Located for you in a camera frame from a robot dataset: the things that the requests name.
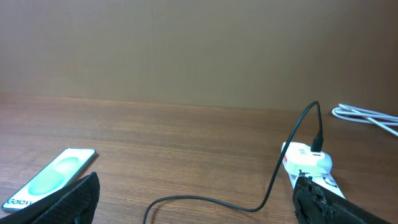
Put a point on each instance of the white USB charger plug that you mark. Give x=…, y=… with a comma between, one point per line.
x=299, y=157

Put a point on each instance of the Galaxy S25 smartphone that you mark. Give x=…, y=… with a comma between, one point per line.
x=53, y=177

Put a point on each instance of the white power strip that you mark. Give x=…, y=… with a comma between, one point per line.
x=325, y=180

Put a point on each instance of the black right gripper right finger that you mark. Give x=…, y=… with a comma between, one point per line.
x=315, y=204

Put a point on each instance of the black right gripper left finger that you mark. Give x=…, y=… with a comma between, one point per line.
x=74, y=204

